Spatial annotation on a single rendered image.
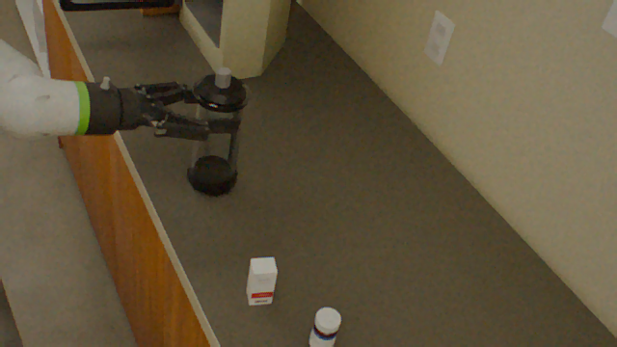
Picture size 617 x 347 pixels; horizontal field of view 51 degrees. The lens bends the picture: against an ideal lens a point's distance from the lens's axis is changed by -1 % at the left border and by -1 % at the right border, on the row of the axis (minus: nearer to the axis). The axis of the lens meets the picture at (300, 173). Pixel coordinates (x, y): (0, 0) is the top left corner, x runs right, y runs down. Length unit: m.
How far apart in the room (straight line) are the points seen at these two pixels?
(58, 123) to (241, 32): 0.65
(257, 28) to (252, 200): 0.48
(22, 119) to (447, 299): 0.81
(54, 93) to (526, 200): 0.97
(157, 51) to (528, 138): 0.96
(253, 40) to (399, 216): 0.58
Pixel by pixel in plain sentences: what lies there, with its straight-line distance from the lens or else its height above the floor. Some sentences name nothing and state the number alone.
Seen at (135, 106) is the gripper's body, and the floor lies 1.19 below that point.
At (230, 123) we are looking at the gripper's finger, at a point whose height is 1.13.
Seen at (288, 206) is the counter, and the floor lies 0.94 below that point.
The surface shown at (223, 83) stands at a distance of 1.24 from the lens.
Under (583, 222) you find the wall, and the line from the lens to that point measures 1.40.
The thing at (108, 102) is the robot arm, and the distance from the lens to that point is 1.16.
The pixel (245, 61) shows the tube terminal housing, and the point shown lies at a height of 0.99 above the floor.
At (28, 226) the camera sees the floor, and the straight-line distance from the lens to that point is 2.65.
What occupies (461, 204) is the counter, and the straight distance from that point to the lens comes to 1.50.
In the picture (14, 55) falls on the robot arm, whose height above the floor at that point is 1.23.
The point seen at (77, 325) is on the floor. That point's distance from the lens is 2.34.
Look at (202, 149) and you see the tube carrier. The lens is 1.30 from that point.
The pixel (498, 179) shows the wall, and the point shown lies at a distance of 1.54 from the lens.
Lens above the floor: 1.89
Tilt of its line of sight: 41 degrees down
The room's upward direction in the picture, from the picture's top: 11 degrees clockwise
